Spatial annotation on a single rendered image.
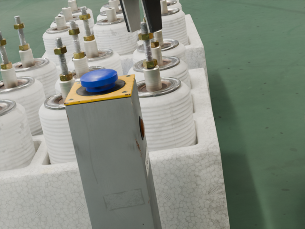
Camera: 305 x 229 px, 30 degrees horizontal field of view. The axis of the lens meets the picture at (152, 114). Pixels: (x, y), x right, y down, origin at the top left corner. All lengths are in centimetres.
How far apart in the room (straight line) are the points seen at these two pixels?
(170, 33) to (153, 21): 55
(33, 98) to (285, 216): 44
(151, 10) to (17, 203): 31
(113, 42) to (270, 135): 40
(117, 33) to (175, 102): 55
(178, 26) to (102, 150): 73
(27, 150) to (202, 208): 26
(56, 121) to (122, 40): 55
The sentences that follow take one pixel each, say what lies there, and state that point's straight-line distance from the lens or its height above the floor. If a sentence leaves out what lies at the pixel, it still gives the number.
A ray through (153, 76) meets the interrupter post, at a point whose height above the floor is 27.
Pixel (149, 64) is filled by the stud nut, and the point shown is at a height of 29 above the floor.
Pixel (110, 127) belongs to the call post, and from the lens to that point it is 59.
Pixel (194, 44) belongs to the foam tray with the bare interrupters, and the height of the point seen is 18.
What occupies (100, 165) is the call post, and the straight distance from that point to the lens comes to 61.
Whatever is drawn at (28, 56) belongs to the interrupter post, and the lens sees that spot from 104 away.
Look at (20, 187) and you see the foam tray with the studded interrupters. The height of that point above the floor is 16.
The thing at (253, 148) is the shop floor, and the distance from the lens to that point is 117.
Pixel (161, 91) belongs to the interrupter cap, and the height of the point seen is 25.
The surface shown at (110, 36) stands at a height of 23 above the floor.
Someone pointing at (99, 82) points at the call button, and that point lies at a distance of 59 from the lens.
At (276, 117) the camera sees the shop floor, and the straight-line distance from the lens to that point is 130.
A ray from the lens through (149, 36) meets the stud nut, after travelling 76.
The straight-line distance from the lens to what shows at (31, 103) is 91.
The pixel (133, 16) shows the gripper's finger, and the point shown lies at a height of 35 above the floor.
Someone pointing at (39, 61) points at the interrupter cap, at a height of 25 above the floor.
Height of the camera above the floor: 49
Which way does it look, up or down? 20 degrees down
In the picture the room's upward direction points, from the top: 10 degrees counter-clockwise
